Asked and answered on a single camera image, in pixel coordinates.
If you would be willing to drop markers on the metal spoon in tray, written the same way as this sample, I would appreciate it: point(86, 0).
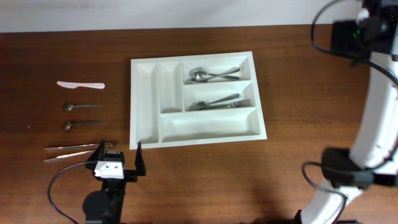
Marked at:
point(203, 74)

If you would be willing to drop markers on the metal knife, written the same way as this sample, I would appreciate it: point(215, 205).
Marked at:
point(66, 156)
point(82, 146)

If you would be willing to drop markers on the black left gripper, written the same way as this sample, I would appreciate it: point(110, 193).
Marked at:
point(131, 175)

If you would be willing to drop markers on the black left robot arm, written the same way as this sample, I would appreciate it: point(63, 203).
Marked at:
point(105, 205)

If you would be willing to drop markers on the large metal spoon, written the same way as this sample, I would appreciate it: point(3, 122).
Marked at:
point(193, 80)

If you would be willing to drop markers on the white plastic cutlery tray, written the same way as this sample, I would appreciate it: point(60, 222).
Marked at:
point(160, 102)

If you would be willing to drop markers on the small metal teaspoon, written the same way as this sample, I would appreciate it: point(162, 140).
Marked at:
point(69, 106)
point(73, 124)

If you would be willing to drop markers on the pink plastic knife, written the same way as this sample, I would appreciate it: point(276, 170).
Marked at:
point(73, 85)

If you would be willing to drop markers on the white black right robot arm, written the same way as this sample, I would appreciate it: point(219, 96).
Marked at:
point(343, 175)

